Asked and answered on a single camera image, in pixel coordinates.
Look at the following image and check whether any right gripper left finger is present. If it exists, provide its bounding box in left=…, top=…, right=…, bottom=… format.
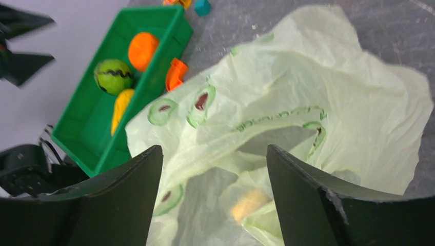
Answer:
left=1, top=145, right=163, bottom=245

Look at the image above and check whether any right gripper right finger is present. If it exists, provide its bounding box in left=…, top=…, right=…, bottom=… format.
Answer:
left=266, top=145, right=434, bottom=245

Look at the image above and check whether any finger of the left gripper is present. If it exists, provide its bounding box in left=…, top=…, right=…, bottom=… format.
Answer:
left=1, top=52, right=54, bottom=87
left=1, top=4, right=55, bottom=39

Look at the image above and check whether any green striped fake melon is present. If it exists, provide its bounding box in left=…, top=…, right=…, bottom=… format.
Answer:
left=93, top=59, right=134, bottom=95

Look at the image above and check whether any yellow fake fruit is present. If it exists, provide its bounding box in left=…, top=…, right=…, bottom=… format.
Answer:
left=111, top=89, right=135, bottom=136

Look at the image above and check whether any pale green plastic bag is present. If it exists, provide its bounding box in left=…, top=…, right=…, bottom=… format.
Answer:
left=126, top=5, right=433, bottom=245

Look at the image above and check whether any orange fake fruit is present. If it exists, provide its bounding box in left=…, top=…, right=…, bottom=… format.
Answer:
left=128, top=32, right=160, bottom=72

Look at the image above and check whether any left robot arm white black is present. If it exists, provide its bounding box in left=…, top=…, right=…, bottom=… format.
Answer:
left=1, top=4, right=88, bottom=197

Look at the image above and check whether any yellow block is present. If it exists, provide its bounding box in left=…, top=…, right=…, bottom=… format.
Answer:
left=230, top=189, right=271, bottom=223

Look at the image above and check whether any green plastic tray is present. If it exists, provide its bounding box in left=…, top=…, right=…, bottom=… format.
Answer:
left=51, top=6, right=193, bottom=177

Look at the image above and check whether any orange curved toy piece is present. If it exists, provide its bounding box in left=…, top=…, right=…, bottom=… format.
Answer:
left=165, top=58, right=188, bottom=92

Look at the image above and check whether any orange yellow round toy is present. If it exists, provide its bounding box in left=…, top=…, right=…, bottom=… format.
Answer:
left=163, top=0, right=192, bottom=10

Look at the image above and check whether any small teal cube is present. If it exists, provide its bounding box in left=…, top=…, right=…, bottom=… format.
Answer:
left=194, top=0, right=211, bottom=17

